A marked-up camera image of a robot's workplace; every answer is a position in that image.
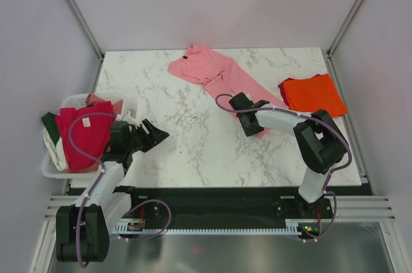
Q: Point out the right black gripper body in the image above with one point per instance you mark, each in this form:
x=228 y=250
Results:
x=250 y=130

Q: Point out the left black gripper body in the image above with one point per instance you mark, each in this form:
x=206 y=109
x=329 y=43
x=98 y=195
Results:
x=131 y=144

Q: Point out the pink t shirt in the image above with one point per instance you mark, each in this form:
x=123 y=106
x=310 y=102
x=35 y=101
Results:
x=218 y=74

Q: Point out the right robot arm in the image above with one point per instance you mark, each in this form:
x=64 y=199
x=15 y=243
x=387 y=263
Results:
x=322 y=146

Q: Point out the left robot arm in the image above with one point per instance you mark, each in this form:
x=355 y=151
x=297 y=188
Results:
x=83 y=228

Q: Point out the magenta t shirt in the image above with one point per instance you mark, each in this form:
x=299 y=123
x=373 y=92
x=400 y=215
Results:
x=89 y=134

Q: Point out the dark red folded t shirt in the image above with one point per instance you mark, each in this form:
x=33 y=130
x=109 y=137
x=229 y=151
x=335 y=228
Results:
x=283 y=94

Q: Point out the orange folded t shirt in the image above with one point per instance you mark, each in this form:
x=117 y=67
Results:
x=312 y=94

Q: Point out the white t shirt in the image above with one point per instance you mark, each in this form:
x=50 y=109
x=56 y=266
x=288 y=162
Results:
x=56 y=152

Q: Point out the dark green t shirt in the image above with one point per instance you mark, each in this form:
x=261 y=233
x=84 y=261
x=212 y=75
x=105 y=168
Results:
x=49 y=122

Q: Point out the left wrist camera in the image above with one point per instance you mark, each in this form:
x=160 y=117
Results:
x=127 y=117

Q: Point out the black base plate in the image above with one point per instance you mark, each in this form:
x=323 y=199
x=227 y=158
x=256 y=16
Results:
x=223 y=207

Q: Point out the white cable duct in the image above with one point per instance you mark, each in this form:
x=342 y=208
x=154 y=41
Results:
x=128 y=228

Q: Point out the right aluminium frame post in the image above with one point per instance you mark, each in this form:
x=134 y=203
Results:
x=350 y=17

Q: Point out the aluminium frame post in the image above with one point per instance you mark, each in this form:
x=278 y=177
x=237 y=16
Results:
x=350 y=17
x=86 y=30

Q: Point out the left aluminium frame post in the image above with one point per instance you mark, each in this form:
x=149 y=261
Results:
x=86 y=30

